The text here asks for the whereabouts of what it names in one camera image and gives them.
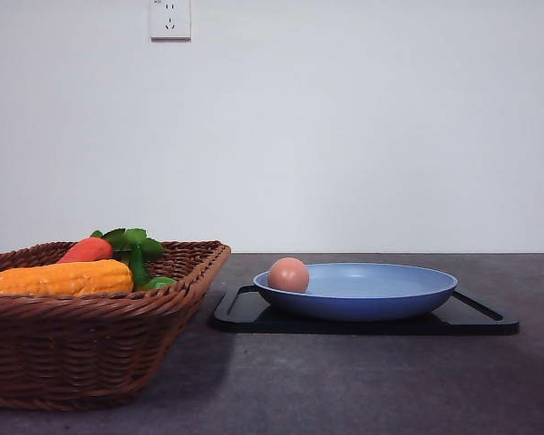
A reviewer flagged brown egg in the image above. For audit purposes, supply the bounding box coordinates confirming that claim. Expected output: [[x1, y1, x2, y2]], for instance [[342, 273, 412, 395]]
[[268, 257, 309, 293]]

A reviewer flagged blue plate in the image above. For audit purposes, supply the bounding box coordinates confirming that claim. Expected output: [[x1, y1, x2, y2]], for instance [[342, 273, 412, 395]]
[[253, 263, 458, 322]]

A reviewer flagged green leafy toy vegetable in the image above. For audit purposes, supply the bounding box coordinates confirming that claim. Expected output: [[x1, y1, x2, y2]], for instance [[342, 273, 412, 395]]
[[91, 228, 165, 291]]

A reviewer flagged black tray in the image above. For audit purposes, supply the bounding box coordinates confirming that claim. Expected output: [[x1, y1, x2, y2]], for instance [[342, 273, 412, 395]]
[[210, 285, 520, 333]]

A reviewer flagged white wall socket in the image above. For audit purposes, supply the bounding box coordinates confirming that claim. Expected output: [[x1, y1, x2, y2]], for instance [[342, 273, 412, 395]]
[[149, 0, 191, 44]]

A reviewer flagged orange toy carrot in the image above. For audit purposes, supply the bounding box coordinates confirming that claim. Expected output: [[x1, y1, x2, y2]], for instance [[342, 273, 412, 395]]
[[58, 237, 113, 263]]

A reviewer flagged brown wicker basket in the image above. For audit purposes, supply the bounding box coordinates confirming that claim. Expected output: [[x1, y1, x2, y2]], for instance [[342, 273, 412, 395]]
[[0, 240, 231, 410]]

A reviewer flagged yellow toy corn cob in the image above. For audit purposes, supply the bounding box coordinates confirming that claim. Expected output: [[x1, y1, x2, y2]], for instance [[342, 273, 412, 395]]
[[0, 259, 134, 296]]

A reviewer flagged green toy pepper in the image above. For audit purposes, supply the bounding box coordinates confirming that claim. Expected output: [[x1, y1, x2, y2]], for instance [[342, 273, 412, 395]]
[[146, 276, 178, 291]]

